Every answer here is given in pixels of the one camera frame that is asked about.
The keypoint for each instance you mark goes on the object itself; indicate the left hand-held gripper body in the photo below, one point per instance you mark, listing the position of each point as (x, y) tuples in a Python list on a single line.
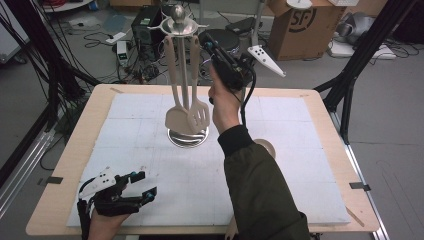
[(113, 203)]

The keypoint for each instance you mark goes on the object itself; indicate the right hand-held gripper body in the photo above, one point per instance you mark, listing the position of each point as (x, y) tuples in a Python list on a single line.
[(233, 75)]

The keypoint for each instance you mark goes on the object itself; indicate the beige slotted turner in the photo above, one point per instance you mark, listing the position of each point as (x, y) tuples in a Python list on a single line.
[(199, 116)]

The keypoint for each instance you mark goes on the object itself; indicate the steel utensil stand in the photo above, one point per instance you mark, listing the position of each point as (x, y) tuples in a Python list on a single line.
[(188, 141)]

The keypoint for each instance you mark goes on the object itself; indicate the beige solid spatula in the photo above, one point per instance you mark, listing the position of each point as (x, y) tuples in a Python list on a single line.
[(176, 120)]

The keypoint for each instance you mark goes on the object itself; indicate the beige round skimmer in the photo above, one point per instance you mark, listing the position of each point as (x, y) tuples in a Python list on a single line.
[(266, 146)]

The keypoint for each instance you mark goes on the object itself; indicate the person's left hand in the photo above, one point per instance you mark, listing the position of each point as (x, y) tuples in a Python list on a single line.
[(101, 228)]

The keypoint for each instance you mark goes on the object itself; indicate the person's right hand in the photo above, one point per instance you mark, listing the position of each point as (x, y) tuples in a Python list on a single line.
[(226, 106)]

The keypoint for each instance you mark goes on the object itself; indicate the black round stool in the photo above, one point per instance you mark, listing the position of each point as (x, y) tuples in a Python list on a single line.
[(223, 37)]

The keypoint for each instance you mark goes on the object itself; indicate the white foam mat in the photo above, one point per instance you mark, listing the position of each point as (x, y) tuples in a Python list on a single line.
[(133, 150)]

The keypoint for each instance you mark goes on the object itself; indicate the flat black bag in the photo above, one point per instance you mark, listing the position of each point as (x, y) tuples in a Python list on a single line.
[(241, 25)]

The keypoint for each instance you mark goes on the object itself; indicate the grey pole stand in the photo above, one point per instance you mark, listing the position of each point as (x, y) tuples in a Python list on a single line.
[(258, 20)]

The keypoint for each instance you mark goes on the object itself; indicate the brown cardboard box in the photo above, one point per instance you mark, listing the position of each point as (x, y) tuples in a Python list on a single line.
[(290, 43)]

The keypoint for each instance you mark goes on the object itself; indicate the black tape piece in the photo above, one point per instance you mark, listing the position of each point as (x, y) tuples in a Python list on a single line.
[(50, 180), (360, 186)]

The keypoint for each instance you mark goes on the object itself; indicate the black computer tower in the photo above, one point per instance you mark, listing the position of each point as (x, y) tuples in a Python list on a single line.
[(145, 33)]

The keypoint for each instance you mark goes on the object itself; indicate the small white device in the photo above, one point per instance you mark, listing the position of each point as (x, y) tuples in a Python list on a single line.
[(122, 53)]

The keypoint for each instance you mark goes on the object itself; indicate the brown tape strip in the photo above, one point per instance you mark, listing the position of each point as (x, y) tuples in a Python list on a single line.
[(116, 90), (355, 217)]

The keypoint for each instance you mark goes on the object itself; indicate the white round disc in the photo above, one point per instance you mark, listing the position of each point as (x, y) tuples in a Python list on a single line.
[(299, 3)]

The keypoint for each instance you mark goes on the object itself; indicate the white power strip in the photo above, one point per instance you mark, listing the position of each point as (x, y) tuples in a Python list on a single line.
[(116, 38)]

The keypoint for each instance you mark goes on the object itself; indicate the grey bag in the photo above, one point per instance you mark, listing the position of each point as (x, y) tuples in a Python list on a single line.
[(356, 28)]

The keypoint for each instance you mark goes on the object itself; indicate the round white table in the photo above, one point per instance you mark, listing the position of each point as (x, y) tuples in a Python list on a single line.
[(66, 5)]

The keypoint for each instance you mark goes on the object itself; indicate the white flat board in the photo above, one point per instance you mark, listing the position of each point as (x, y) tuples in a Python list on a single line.
[(383, 53)]

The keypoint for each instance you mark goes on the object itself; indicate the aluminium rail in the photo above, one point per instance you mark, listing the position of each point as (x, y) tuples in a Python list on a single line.
[(352, 160), (23, 166)]

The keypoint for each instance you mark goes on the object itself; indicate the black metal frame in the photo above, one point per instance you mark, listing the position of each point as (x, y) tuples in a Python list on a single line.
[(365, 50), (56, 66)]

